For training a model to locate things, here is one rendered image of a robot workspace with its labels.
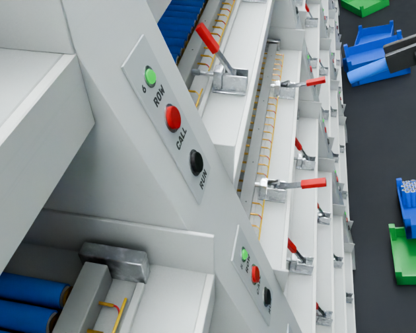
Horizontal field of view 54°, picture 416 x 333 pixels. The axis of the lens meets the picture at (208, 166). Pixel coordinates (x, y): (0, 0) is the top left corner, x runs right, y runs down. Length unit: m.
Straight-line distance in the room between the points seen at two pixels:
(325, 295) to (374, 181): 0.97
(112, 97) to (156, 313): 0.16
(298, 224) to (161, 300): 0.55
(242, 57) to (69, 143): 0.39
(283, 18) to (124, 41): 0.72
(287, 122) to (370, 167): 1.20
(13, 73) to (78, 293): 0.16
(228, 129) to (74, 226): 0.20
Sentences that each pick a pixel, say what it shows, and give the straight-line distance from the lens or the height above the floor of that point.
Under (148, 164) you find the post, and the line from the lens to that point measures 0.25.
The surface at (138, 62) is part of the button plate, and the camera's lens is 0.26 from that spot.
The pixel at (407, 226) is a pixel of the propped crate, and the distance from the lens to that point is 1.53.
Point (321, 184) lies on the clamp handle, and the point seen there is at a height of 0.93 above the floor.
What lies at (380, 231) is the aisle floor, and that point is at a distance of 1.70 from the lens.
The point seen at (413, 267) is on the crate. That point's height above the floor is 0.00.
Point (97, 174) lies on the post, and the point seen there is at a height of 1.22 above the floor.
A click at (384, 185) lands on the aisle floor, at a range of 1.85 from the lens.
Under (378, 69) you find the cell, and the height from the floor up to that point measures 1.01.
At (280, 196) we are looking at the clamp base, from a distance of 0.62.
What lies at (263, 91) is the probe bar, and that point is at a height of 0.95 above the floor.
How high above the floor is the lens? 1.35
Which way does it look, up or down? 38 degrees down
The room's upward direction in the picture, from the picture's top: 27 degrees counter-clockwise
